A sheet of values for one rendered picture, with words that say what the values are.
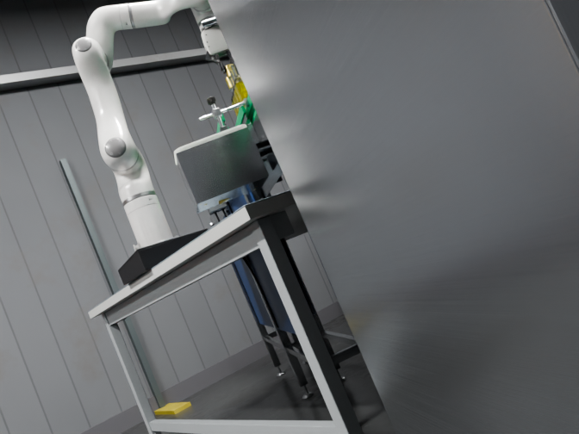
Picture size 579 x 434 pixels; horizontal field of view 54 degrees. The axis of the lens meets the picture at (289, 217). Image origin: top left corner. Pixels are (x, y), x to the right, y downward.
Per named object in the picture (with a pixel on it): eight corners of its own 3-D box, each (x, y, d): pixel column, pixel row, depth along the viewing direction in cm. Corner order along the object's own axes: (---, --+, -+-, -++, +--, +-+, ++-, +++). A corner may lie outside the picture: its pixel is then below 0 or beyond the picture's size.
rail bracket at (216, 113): (256, 120, 185) (241, 85, 186) (208, 138, 181) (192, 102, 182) (255, 122, 188) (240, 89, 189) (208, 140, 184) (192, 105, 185)
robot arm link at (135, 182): (120, 204, 195) (96, 142, 198) (132, 214, 213) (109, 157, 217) (153, 191, 196) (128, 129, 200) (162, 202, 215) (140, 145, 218)
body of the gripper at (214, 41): (222, 27, 220) (233, 53, 219) (197, 35, 218) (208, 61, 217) (224, 17, 213) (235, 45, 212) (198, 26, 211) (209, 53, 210)
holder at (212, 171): (286, 169, 165) (265, 120, 166) (196, 204, 159) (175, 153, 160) (277, 181, 182) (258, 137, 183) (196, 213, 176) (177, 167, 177)
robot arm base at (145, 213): (134, 252, 186) (115, 201, 189) (130, 264, 204) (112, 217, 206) (189, 234, 194) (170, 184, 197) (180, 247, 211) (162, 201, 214)
